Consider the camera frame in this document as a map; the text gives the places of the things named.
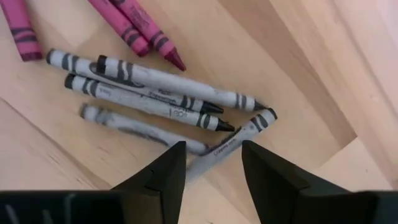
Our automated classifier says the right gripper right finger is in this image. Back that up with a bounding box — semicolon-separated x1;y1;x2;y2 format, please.
241;139;349;224

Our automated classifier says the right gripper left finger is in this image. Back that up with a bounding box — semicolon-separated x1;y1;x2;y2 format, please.
111;140;187;224

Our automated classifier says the grey crayon black tip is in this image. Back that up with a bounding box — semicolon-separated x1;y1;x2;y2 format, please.
79;103;209;156
95;54;268;113
45;48;224;114
63;73;236;133
185;107;279;183

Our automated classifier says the magenta crayon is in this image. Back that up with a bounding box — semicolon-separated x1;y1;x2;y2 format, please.
110;0;187;72
0;0;44;62
88;0;153;58

